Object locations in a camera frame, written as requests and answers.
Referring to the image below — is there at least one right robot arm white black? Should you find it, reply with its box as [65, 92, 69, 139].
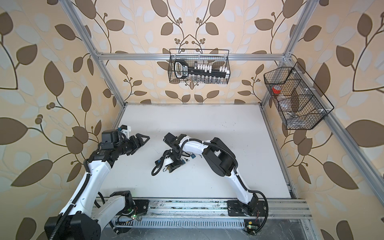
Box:
[151, 133, 269, 236]

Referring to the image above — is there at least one black tool with white bits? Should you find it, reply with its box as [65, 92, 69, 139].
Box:
[172, 60, 231, 80]

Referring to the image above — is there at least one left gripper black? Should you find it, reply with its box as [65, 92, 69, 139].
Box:
[113, 133, 149, 157]

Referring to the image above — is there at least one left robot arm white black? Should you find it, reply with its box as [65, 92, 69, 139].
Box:
[44, 125, 150, 240]

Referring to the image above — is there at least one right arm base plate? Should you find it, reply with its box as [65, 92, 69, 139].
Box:
[227, 200, 267, 217]

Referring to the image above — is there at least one back wire basket black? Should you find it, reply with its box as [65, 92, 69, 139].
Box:
[168, 48, 231, 85]

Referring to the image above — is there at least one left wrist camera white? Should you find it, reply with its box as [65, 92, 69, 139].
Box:
[118, 125, 132, 139]

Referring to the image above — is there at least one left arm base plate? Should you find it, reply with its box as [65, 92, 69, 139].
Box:
[116, 199, 150, 218]

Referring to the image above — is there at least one side wire basket black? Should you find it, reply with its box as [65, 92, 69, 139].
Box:
[264, 63, 334, 130]

